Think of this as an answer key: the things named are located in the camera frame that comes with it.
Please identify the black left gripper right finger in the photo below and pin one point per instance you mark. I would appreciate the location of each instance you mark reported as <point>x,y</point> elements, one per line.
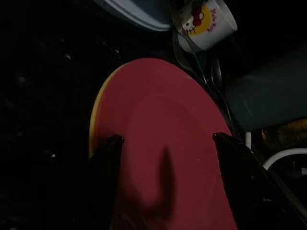
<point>244,182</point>

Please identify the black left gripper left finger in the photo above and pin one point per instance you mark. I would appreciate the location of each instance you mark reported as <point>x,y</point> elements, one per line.
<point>105,182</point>

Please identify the red plate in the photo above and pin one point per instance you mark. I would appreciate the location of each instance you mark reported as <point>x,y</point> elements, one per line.
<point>163,124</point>

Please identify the yellow plate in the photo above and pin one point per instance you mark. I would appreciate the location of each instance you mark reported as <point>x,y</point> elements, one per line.
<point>96,124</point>

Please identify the clear bottle yellow liquid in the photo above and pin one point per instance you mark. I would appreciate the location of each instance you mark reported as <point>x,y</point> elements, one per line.
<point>285,134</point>

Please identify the metal spoon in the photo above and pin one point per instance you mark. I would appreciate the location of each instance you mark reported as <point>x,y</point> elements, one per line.
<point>217,72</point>

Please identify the metal fork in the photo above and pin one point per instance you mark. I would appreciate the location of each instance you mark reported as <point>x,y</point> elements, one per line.
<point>184,60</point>

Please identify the white Hello Kitty mug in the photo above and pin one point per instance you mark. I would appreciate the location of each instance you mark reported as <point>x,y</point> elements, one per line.
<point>206,21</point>

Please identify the pale blue plate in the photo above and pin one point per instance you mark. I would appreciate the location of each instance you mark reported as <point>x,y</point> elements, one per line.
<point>144,12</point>

